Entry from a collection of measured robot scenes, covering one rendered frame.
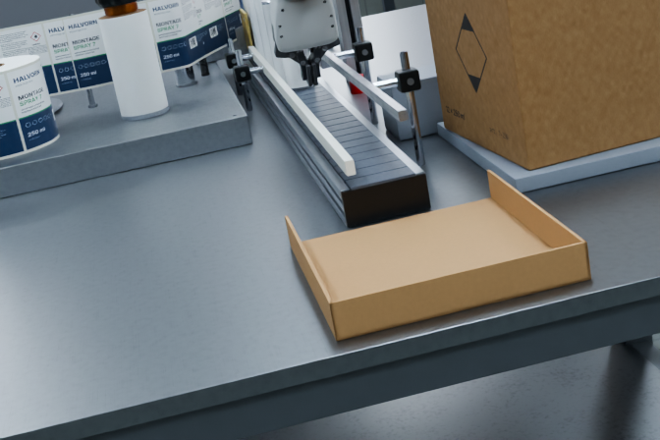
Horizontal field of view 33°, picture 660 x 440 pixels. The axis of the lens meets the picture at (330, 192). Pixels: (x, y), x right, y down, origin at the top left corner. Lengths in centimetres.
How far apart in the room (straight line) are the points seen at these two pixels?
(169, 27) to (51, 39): 23
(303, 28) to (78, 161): 44
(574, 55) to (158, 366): 65
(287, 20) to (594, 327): 80
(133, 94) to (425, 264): 95
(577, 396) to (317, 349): 118
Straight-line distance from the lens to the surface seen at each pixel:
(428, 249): 124
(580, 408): 214
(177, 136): 188
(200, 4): 236
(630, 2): 144
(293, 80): 200
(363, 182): 137
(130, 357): 114
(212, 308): 121
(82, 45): 224
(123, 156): 188
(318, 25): 175
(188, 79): 226
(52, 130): 201
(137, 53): 201
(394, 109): 137
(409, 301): 107
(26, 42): 225
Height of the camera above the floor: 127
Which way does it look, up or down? 17 degrees down
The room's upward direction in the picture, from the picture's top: 11 degrees counter-clockwise
